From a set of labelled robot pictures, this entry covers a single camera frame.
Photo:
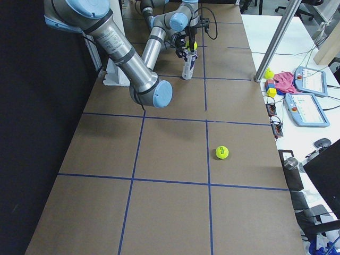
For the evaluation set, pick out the clear tennis ball can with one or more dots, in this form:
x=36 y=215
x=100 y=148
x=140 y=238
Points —
x=189 y=63

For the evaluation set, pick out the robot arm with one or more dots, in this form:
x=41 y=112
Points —
x=96 y=19
x=185 y=16

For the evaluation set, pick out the blue cube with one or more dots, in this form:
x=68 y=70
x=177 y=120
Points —
x=270 y=85

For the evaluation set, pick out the yellow cube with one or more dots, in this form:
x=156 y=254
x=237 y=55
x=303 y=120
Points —
x=271 y=92

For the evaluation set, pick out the pink cloth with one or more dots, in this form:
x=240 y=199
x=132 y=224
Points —
x=284 y=82

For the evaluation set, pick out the teach pendant far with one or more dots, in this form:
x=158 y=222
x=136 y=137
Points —
x=310 y=81

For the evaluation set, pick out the teach pendant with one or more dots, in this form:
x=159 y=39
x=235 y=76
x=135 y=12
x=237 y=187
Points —
x=310 y=81
x=305 y=111

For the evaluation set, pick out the teach pendant near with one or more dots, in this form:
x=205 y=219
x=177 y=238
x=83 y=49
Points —
x=305 y=111

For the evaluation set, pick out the steel cup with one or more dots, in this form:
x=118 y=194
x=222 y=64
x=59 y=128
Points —
x=290 y=163

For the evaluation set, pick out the black computer mouse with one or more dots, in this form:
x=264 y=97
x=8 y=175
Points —
x=323 y=142

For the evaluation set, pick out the black monitor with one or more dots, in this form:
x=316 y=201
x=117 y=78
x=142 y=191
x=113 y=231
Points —
x=323 y=171

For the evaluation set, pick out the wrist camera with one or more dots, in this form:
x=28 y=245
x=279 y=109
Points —
x=205 y=24

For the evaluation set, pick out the white mounting post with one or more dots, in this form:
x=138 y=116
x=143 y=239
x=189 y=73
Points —
x=114 y=75

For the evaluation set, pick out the aluminium frame post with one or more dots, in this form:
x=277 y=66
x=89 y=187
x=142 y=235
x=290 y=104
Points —
x=276 y=39

